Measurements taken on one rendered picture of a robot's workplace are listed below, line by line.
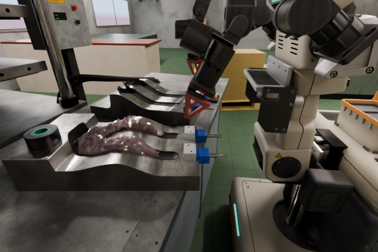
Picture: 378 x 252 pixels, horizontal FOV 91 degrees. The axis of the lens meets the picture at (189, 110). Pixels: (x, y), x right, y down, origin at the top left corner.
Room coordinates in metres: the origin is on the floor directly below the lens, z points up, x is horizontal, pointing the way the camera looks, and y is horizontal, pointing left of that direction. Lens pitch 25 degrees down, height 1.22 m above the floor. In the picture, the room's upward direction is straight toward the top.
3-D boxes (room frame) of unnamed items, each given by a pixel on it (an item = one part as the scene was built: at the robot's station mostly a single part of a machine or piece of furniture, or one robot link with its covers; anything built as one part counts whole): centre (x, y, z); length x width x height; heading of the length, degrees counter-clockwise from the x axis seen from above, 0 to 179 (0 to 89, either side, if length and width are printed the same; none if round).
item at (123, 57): (3.71, 1.91, 0.45); 2.65 x 0.85 x 0.90; 84
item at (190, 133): (0.56, -0.05, 0.85); 0.13 x 0.05 x 0.05; 90
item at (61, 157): (0.50, 0.22, 0.85); 0.50 x 0.26 x 0.11; 90
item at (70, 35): (1.28, 0.80, 0.73); 0.30 x 0.22 x 1.47; 163
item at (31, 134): (0.45, 0.41, 0.93); 0.08 x 0.08 x 0.04
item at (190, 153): (0.45, -0.05, 0.85); 0.13 x 0.05 x 0.05; 90
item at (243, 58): (3.04, -1.01, 0.42); 1.50 x 1.14 x 0.84; 84
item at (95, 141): (0.51, 0.22, 0.90); 0.26 x 0.18 x 0.08; 90
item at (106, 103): (0.87, 0.20, 0.87); 0.50 x 0.26 x 0.14; 73
